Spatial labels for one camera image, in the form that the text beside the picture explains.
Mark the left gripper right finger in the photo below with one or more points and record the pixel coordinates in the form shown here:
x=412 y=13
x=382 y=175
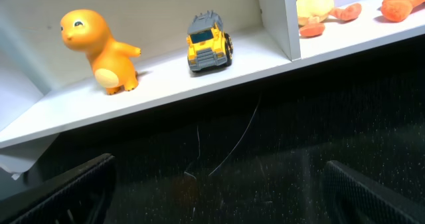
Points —
x=368 y=197

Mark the white shelf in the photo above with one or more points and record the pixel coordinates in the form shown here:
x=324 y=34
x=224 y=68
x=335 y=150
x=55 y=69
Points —
x=159 y=84

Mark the yellow plush duck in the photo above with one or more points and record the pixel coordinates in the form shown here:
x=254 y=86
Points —
x=313 y=3

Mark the orange rubber dinosaur toy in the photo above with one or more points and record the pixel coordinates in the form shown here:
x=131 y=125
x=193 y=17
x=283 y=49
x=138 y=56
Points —
x=106 y=58

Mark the grey and yellow toy truck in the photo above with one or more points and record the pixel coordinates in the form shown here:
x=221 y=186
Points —
x=207 y=46

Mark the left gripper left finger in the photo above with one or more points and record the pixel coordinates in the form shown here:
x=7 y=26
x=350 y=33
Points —
x=63 y=194

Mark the white plush duck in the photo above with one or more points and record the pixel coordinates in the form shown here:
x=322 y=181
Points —
x=396 y=8

